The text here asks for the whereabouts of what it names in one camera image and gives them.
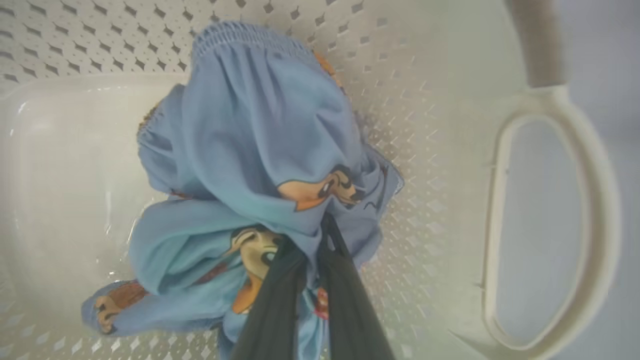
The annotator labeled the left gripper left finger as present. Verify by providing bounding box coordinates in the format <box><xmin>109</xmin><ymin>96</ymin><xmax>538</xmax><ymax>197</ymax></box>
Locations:
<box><xmin>231</xmin><ymin>240</ymin><xmax>308</xmax><ymax>360</ymax></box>

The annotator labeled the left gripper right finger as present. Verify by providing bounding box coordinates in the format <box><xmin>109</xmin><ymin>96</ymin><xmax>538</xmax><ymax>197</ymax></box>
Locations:
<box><xmin>317</xmin><ymin>215</ymin><xmax>396</xmax><ymax>360</ymax></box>

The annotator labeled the blue cartoon print garment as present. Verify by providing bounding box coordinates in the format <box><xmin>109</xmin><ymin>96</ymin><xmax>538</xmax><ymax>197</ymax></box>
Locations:
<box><xmin>81</xmin><ymin>21</ymin><xmax>405</xmax><ymax>360</ymax></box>

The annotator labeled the cream perforated laundry basket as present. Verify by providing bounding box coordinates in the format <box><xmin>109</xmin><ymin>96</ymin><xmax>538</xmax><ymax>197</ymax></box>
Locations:
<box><xmin>0</xmin><ymin>0</ymin><xmax>622</xmax><ymax>360</ymax></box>

